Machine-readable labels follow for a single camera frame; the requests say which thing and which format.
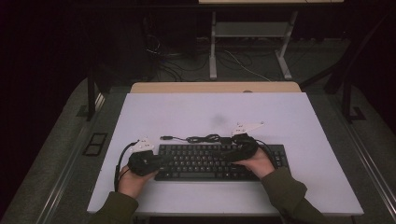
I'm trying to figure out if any white board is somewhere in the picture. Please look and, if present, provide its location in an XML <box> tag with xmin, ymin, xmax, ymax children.
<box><xmin>87</xmin><ymin>91</ymin><xmax>364</xmax><ymax>217</ymax></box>

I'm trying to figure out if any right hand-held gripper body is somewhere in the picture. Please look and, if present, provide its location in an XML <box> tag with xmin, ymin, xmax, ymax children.
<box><xmin>231</xmin><ymin>121</ymin><xmax>265</xmax><ymax>162</ymax></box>

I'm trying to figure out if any person's left hand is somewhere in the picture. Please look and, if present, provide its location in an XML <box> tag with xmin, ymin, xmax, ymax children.
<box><xmin>117</xmin><ymin>164</ymin><xmax>158</xmax><ymax>200</ymax></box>

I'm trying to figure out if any bundle of black floor cables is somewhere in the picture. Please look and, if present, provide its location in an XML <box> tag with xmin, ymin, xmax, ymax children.
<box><xmin>144</xmin><ymin>34</ymin><xmax>209</xmax><ymax>82</ymax></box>

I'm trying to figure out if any black floor outlet frame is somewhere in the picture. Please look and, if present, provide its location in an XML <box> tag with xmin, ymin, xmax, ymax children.
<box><xmin>82</xmin><ymin>133</ymin><xmax>109</xmax><ymax>157</ymax></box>

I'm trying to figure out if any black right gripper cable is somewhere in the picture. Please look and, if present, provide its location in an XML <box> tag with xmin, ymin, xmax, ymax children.
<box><xmin>256</xmin><ymin>139</ymin><xmax>276</xmax><ymax>169</ymax></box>

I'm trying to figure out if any black metal stand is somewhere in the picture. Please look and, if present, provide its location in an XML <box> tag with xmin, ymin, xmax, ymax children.
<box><xmin>86</xmin><ymin>73</ymin><xmax>97</xmax><ymax>122</ymax></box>
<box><xmin>342</xmin><ymin>78</ymin><xmax>367</xmax><ymax>123</ymax></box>

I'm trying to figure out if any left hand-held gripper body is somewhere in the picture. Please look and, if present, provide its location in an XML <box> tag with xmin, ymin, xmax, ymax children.
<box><xmin>127</xmin><ymin>135</ymin><xmax>163</xmax><ymax>177</ymax></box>

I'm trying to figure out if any black keyboard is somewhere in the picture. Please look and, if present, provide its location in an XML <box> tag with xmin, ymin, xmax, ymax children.
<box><xmin>153</xmin><ymin>144</ymin><xmax>290</xmax><ymax>182</ymax></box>

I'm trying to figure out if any white floor cable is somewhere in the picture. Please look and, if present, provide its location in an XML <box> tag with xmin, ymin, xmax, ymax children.
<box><xmin>223</xmin><ymin>49</ymin><xmax>272</xmax><ymax>82</ymax></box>

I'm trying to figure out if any metal floor rail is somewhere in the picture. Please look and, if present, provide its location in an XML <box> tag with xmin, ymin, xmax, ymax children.
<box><xmin>35</xmin><ymin>92</ymin><xmax>106</xmax><ymax>224</ymax></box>
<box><xmin>326</xmin><ymin>92</ymin><xmax>396</xmax><ymax>216</ymax></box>

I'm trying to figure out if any person's right hand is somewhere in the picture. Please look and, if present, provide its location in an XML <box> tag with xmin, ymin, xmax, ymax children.
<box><xmin>241</xmin><ymin>155</ymin><xmax>276</xmax><ymax>180</ymax></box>

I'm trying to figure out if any black keyboard cable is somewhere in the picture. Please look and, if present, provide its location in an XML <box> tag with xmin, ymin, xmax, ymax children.
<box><xmin>160</xmin><ymin>133</ymin><xmax>234</xmax><ymax>146</ymax></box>

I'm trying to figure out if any white metal table frame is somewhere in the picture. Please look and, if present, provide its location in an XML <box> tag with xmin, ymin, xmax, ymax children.
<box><xmin>198</xmin><ymin>0</ymin><xmax>345</xmax><ymax>81</ymax></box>

